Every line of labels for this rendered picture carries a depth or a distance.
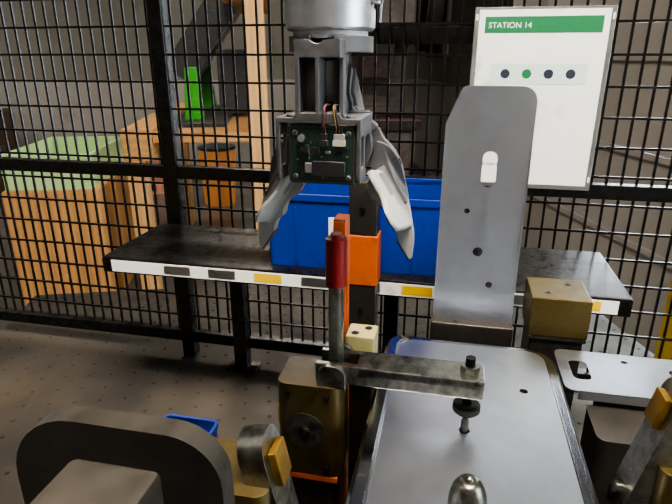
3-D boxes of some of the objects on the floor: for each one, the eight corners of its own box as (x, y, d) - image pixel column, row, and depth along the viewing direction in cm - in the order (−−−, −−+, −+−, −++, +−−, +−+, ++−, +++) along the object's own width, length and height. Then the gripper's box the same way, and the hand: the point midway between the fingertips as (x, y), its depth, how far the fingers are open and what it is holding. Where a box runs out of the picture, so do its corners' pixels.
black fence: (737, 700, 124) (1033, -86, 71) (-6, 546, 163) (-169, -37, 110) (711, 639, 137) (945, -65, 84) (28, 510, 176) (-103, -27, 123)
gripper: (196, 35, 43) (214, 268, 50) (448, 33, 39) (431, 287, 46) (237, 38, 51) (248, 239, 58) (450, 37, 47) (435, 253, 54)
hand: (336, 252), depth 55 cm, fingers open, 14 cm apart
